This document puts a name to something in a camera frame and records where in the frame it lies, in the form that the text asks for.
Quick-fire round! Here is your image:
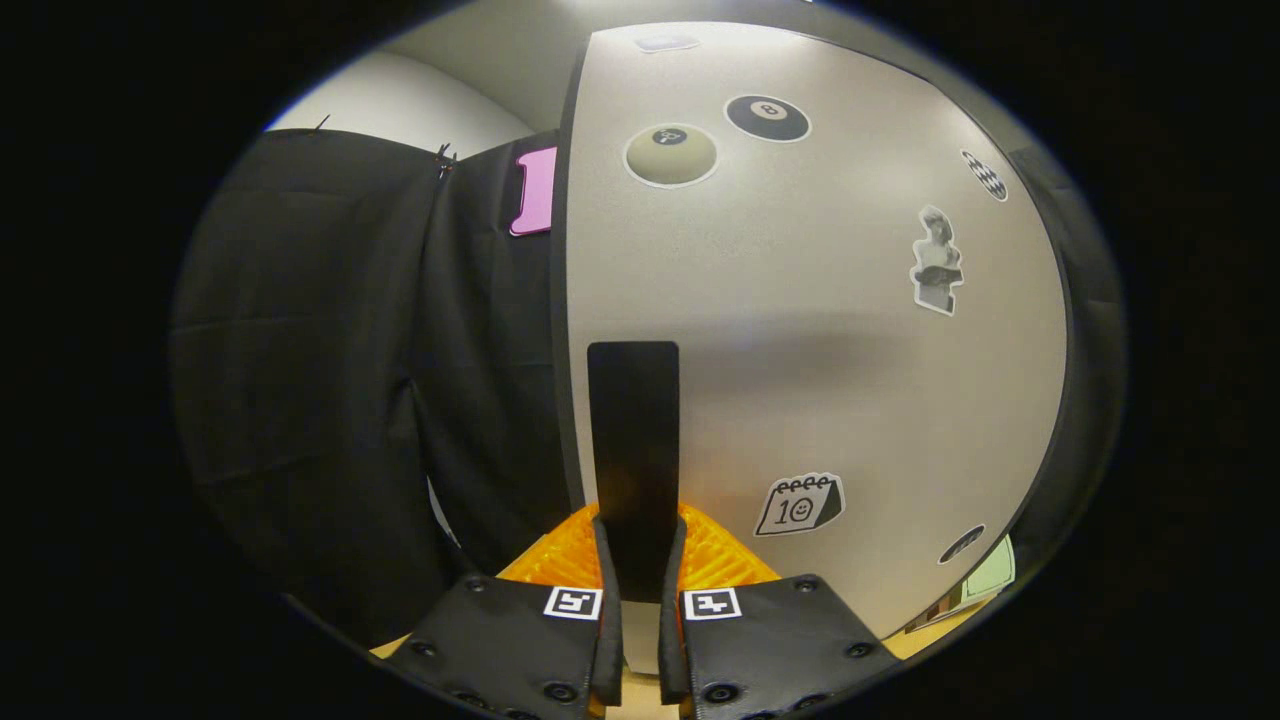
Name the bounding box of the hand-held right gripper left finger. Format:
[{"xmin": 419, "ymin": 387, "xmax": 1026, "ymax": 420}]
[{"xmin": 385, "ymin": 500, "xmax": 623, "ymax": 720}]

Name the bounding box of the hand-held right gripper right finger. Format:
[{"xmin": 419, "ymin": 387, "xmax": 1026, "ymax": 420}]
[{"xmin": 658, "ymin": 500, "xmax": 901, "ymax": 720}]

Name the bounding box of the beige cabinet door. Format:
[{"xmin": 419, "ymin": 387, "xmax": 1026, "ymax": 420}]
[{"xmin": 555, "ymin": 20, "xmax": 1076, "ymax": 676}]

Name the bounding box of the brown book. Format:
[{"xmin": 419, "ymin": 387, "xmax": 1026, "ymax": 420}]
[{"xmin": 905, "ymin": 590, "xmax": 976, "ymax": 633}]

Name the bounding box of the light green book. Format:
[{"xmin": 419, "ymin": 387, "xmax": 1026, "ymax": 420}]
[{"xmin": 962, "ymin": 535, "xmax": 1017, "ymax": 601}]

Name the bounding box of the black backdrop cloth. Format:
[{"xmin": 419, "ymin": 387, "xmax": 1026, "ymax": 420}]
[{"xmin": 170, "ymin": 128, "xmax": 1129, "ymax": 646}]

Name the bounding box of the black door handle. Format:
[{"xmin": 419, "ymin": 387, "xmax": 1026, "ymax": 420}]
[{"xmin": 587, "ymin": 341, "xmax": 681, "ymax": 603}]

